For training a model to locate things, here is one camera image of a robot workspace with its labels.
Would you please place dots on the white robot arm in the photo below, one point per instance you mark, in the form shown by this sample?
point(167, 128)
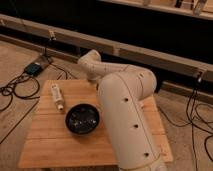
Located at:
point(121, 87)

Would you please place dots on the black round bowl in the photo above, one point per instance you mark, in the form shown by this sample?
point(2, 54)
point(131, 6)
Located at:
point(82, 119)

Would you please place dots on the clear plastic bottle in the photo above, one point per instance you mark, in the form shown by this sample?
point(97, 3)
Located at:
point(57, 96)

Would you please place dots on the black power adapter box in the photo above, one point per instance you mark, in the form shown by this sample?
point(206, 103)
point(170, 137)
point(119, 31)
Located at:
point(33, 69)

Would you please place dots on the long wooden rail beam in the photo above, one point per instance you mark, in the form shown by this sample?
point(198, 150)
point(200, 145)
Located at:
point(154, 58)

